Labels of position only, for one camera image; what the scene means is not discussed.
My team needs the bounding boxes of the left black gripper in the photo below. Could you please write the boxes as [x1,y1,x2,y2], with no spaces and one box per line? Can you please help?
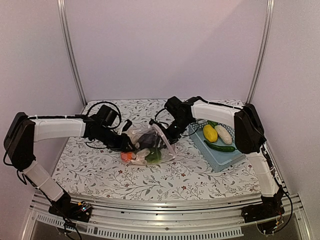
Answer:
[95,126,136,152]

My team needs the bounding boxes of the purple fake eggplant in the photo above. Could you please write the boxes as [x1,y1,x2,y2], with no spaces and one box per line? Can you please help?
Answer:
[136,133,159,150]

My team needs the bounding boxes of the clear zip top bag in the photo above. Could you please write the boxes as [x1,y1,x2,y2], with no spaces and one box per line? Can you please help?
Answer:
[120,124,176,166]

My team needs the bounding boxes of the green fake cucumber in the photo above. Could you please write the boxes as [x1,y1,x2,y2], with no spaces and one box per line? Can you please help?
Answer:
[203,140,237,153]

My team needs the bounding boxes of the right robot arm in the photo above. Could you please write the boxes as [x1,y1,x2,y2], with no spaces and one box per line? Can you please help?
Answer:
[164,96,284,218]

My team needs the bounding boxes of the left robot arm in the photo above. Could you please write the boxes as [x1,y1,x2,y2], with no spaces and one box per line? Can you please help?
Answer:
[3,105,135,217]

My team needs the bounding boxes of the orange green fake fruit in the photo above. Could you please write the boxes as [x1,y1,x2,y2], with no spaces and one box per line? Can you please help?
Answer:
[120,152,136,163]

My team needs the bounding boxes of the floral patterned table mat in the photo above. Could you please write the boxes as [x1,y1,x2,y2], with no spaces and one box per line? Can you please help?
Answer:
[51,98,280,202]

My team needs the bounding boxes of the light blue plastic basket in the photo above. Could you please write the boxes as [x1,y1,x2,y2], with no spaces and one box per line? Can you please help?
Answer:
[188,120,246,172]

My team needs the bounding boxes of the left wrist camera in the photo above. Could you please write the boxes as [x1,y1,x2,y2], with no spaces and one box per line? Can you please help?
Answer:
[117,119,132,135]

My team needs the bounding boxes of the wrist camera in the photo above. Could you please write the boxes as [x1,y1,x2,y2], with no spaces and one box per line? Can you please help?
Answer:
[149,119,166,131]
[117,119,132,135]

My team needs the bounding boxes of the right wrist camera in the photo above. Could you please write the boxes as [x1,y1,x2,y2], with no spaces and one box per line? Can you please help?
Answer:
[149,119,166,131]

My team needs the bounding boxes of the aluminium rail frame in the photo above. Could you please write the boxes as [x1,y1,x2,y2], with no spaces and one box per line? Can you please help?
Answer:
[21,192,313,240]

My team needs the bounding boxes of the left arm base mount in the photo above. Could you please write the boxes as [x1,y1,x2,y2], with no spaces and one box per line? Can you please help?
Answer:
[48,200,93,223]

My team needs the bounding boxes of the right aluminium corner post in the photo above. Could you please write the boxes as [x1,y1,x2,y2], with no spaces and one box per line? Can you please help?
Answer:
[245,0,275,104]

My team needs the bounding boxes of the aluminium corner post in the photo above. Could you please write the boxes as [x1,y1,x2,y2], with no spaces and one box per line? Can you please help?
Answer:
[245,0,275,104]
[57,0,87,106]

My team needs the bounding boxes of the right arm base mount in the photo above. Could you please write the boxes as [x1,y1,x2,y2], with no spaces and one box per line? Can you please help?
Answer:
[241,201,285,223]

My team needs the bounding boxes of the left aluminium corner post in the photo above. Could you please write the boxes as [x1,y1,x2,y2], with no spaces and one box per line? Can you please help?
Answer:
[57,0,87,106]

